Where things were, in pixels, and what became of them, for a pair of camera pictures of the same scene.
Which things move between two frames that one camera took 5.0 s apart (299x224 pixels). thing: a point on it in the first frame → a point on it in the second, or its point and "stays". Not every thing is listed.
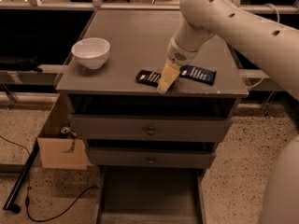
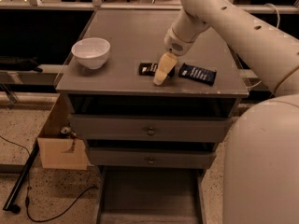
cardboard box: [61, 152] stays
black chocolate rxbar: [149, 77] → [150, 69]
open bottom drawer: [149, 195] stays
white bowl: [92, 52] stays
